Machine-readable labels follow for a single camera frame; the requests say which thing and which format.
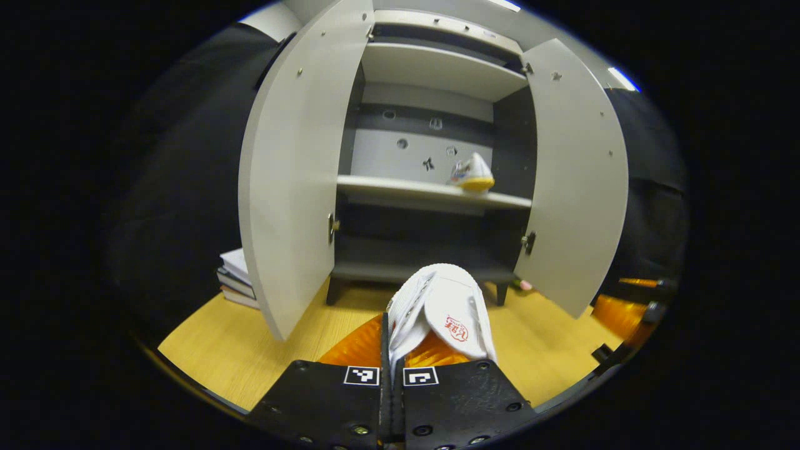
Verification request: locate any brown cover book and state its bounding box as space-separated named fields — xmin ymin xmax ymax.
xmin=220 ymin=286 xmax=260 ymax=310

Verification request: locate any grey shoe cabinet door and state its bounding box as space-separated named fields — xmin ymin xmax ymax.
xmin=514 ymin=37 xmax=629 ymax=319
xmin=237 ymin=0 xmax=376 ymax=342

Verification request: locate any white shoe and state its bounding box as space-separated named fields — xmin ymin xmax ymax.
xmin=446 ymin=152 xmax=496 ymax=193
xmin=386 ymin=263 xmax=499 ymax=382

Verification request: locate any dark grey book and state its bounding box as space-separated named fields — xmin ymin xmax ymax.
xmin=216 ymin=269 xmax=256 ymax=299

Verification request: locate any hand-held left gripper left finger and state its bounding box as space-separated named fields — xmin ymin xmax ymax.
xmin=247 ymin=311 xmax=392 ymax=450

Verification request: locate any small ceiling light panel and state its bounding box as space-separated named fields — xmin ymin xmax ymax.
xmin=607 ymin=67 xmax=639 ymax=93

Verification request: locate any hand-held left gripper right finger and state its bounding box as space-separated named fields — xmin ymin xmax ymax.
xmin=391 ymin=347 xmax=538 ymax=450

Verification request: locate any white cover book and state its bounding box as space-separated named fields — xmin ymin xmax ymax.
xmin=220 ymin=248 xmax=252 ymax=286

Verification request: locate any black backdrop cloth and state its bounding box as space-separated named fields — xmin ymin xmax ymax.
xmin=109 ymin=22 xmax=688 ymax=338

